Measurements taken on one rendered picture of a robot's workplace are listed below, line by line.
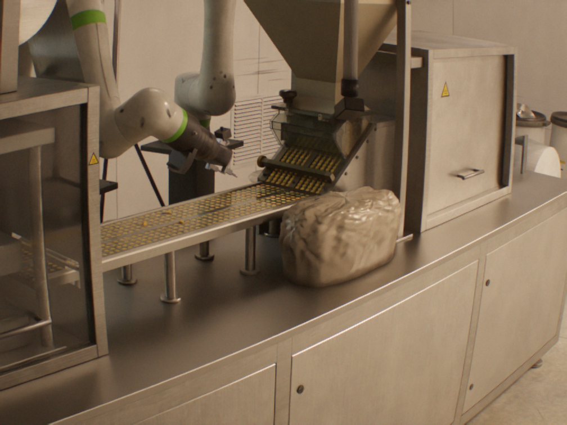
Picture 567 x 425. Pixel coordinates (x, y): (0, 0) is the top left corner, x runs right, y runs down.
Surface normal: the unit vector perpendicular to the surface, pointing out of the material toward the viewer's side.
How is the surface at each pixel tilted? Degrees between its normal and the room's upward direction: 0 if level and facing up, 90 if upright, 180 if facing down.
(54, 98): 90
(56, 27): 109
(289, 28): 118
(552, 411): 0
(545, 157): 90
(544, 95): 90
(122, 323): 0
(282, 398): 90
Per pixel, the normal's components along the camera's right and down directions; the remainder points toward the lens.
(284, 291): 0.03, -0.96
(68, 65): -0.62, 0.49
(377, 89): -0.65, 0.18
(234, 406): 0.76, 0.19
